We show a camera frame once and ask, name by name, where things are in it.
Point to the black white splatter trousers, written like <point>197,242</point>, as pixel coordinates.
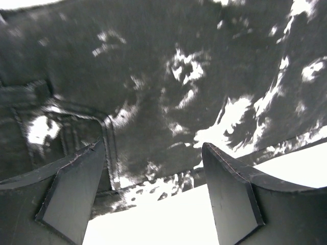
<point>155,80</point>

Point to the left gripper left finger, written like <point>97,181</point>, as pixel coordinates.
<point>52,204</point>

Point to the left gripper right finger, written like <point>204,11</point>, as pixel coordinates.
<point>252,207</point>

